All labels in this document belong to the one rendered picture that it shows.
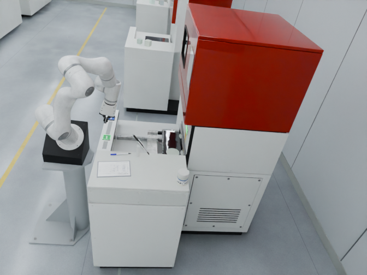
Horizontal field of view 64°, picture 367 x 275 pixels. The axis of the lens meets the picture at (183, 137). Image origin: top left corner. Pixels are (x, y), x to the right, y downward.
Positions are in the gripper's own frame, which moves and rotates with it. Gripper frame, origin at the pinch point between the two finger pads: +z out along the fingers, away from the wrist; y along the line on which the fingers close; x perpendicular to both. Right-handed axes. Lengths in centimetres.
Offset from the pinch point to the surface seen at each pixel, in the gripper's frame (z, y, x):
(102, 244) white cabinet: 71, -18, 50
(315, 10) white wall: -103, -190, -157
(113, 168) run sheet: 12.5, -12.0, 33.7
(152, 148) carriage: 15.9, -38.3, -0.4
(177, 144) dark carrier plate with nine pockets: 10, -57, -5
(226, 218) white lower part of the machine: 61, -119, 16
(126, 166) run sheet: 10.8, -19.9, 30.5
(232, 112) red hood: -40, -77, 16
